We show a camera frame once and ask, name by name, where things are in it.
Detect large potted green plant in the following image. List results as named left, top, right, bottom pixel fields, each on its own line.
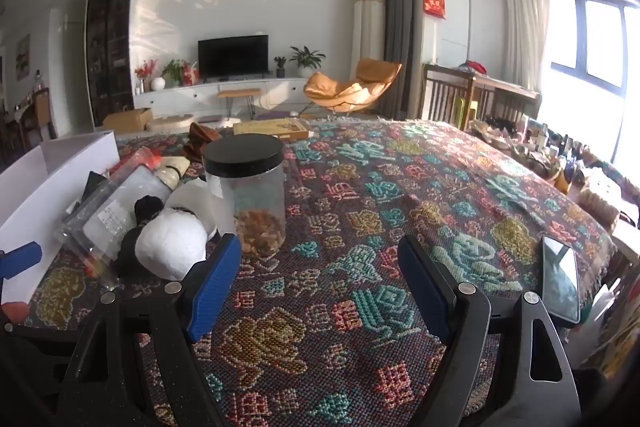
left=289, top=46, right=327, bottom=78

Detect grey curtain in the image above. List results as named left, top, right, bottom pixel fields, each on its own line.
left=372, top=0, right=426, bottom=120

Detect clear plastic package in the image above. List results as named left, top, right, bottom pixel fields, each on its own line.
left=54, top=164, right=173, bottom=290

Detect framed wall picture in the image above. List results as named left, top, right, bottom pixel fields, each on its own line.
left=15, top=34, right=32, bottom=80

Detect white cardboard box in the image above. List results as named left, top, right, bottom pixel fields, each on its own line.
left=0, top=130, right=120, bottom=298

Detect black and white panda plush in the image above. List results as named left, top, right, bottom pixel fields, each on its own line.
left=116, top=182, right=223, bottom=282

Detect beige curtain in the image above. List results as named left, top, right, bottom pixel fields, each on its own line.
left=502, top=0, right=556, bottom=90

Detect orange lounge chair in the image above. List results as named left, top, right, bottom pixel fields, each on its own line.
left=303, top=58, right=403, bottom=118

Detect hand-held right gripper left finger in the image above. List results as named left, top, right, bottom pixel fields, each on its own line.
left=55, top=233, right=243, bottom=427

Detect patterned woven blanket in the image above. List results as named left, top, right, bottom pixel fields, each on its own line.
left=20, top=117, right=618, bottom=427

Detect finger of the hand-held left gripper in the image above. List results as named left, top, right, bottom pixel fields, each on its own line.
left=0, top=243, right=43, bottom=280
left=0, top=319, right=81, bottom=378

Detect flat wooden box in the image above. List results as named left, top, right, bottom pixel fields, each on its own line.
left=232, top=117, right=310, bottom=142

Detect beige rolled cloth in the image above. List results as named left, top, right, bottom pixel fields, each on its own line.
left=152, top=157, right=192, bottom=190

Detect wooden stool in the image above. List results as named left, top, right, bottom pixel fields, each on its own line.
left=218, top=88, right=263, bottom=120

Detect dark framed window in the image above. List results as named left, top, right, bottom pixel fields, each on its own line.
left=550, top=0, right=640, bottom=168

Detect flat screen television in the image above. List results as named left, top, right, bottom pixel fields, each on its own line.
left=197, top=35, right=270, bottom=80

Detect covered standing air conditioner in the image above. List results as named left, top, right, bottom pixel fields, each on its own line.
left=352, top=0, right=388, bottom=80

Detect tall dark bookcase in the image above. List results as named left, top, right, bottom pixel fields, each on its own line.
left=84, top=0, right=136, bottom=128

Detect row of bottles and jars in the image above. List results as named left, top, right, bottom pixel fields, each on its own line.
left=467, top=114, right=640, bottom=228

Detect red and green bouquet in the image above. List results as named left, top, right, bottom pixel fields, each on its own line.
left=161, top=58, right=200, bottom=88

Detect red flowers in vase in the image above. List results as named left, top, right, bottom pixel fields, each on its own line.
left=134, top=59, right=160, bottom=94

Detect smartphone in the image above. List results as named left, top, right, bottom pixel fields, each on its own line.
left=541, top=236, right=582, bottom=325

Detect brown cloth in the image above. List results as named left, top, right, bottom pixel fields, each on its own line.
left=182, top=122, right=223, bottom=160

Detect clear jar with black lid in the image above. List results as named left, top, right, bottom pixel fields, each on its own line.
left=201, top=133, right=287, bottom=260

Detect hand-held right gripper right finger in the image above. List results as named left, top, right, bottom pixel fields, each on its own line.
left=397, top=234, right=583, bottom=427

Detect wooden slatted railing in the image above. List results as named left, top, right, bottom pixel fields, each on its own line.
left=422, top=63, right=543, bottom=132

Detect brown cardboard box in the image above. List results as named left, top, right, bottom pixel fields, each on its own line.
left=102, top=108, right=154, bottom=132

